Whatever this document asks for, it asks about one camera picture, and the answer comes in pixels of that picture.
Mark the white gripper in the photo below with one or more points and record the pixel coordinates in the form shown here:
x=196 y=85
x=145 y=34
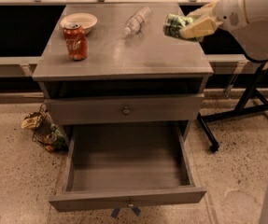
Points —
x=230 y=10

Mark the green can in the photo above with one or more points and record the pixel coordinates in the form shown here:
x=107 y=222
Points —
x=174 y=23

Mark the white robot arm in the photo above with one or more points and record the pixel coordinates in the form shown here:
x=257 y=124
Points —
x=237 y=175

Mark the white paper bowl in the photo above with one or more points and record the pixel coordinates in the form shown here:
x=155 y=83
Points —
x=86 y=20

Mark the red cola can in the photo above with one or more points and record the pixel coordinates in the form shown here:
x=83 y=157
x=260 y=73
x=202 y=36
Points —
x=75 y=41

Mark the clear plastic water bottle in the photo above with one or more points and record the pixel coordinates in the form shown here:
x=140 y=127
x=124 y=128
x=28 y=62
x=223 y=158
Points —
x=137 y=21

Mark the grey wooden cabinet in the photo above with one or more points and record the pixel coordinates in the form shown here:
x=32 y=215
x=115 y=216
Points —
x=149 y=63

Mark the closed grey upper drawer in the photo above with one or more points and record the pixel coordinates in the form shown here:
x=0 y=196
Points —
x=76 y=111

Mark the open grey lower drawer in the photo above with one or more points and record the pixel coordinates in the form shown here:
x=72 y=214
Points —
x=126 y=165

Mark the snack packet on floor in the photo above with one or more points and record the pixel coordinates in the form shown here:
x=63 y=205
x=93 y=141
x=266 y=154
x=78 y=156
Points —
x=32 y=121

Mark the wire basket with snacks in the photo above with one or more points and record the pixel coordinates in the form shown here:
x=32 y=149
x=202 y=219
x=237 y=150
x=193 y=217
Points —
x=47 y=134

